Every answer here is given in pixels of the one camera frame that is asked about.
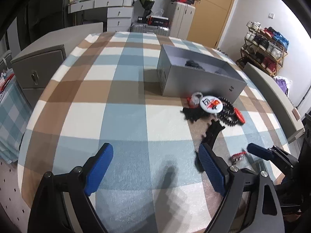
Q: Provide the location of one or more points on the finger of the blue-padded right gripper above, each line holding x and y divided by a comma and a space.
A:
283, 160

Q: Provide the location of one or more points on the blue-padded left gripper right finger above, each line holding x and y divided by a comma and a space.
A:
262, 212

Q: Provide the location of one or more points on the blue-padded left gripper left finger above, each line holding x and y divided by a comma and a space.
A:
49, 212

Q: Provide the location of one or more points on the white badge with red print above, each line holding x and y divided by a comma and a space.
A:
211, 104

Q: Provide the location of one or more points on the red and clear small clip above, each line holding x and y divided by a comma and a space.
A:
194, 100

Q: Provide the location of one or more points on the red China pin badge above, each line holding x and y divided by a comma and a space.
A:
239, 116

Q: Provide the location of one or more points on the grey bed footboard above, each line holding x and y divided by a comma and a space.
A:
287, 115

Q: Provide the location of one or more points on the black bat-shaped hair clip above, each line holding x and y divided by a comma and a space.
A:
212, 133

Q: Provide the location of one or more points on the purple bag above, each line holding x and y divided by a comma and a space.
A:
284, 83

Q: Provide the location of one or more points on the plaid bed blanket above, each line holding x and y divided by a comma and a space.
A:
107, 91

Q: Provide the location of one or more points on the wooden shoe rack with shoes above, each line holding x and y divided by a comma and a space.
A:
265, 48

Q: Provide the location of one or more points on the grey bedside cabinet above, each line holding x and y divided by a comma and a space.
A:
34, 68

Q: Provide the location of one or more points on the silver grey cardboard box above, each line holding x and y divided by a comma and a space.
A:
218, 78

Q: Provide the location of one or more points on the wooden door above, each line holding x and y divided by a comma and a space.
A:
209, 21

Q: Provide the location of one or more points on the grey bed side board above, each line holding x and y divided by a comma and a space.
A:
64, 40

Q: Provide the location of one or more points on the white upright suitcase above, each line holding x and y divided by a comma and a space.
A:
180, 16

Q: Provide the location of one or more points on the silver aluminium suitcase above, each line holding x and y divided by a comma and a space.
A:
145, 28

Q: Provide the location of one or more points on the black red box on suitcase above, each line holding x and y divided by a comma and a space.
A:
157, 21

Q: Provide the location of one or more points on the white dressing desk with drawers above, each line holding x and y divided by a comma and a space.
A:
119, 13

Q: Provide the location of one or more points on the black flower bouquet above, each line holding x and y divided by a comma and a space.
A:
147, 6

